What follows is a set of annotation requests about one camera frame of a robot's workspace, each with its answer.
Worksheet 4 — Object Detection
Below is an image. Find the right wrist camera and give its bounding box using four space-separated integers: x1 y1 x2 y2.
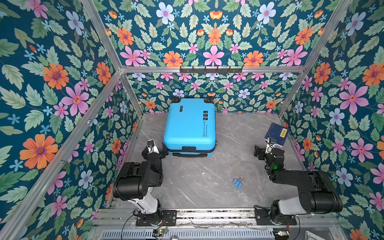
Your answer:
265 138 276 154

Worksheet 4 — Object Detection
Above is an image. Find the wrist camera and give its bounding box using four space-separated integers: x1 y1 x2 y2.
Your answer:
265 138 276 154
147 139 160 154

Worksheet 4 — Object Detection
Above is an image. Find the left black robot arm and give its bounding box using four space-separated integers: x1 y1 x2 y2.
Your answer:
113 140 168 221

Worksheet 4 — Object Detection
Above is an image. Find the metal hook rail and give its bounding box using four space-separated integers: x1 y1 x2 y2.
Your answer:
179 66 243 75

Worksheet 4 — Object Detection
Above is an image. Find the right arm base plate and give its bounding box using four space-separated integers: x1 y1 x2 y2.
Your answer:
254 208 298 226

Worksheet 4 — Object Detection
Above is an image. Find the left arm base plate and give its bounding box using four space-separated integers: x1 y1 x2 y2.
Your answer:
134 210 178 227

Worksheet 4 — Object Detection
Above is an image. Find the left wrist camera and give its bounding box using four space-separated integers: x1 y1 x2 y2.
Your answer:
147 139 160 154

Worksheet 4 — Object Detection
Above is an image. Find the blue binder clip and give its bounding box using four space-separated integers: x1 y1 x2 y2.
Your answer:
233 177 244 189

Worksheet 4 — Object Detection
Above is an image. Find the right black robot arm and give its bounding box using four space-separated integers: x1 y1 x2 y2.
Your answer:
254 143 343 226

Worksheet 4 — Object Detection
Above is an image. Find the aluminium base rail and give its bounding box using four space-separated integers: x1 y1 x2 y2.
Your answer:
93 208 340 229

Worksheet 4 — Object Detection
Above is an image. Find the dark blue book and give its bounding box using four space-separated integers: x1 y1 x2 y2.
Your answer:
265 123 290 147

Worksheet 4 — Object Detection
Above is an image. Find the blue suitcase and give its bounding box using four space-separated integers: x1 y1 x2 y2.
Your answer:
164 97 217 158

